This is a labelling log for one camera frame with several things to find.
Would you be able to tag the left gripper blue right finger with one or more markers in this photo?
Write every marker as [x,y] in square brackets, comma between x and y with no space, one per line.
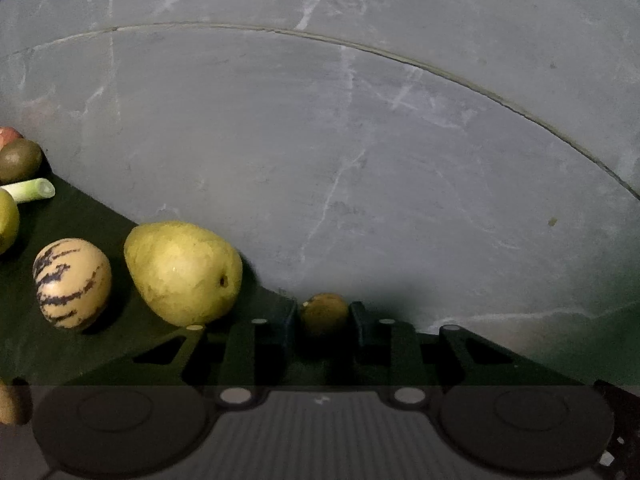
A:
[390,358]

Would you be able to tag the dark green avocado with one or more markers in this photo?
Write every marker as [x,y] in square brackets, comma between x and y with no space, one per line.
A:
[20,160]

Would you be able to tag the large striped pepino melon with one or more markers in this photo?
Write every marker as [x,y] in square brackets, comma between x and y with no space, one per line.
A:
[11,412]

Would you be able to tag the yellow lemon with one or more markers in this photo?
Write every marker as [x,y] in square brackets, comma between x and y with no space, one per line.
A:
[9,220]

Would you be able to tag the white leek stalk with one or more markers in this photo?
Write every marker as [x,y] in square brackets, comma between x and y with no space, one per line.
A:
[30,190]

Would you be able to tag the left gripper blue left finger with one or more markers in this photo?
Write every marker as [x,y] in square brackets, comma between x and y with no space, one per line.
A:
[254,359]

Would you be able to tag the red apple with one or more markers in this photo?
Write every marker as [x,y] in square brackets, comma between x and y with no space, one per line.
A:
[8,135]

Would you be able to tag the small brown nut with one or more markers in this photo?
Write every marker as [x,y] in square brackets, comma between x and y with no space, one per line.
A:
[323,310]

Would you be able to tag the small striped pepino melon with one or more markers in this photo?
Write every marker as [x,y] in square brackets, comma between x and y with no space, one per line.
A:
[73,280]

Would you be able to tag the yellow-green pear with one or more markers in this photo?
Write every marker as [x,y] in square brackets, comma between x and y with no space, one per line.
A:
[185,274]

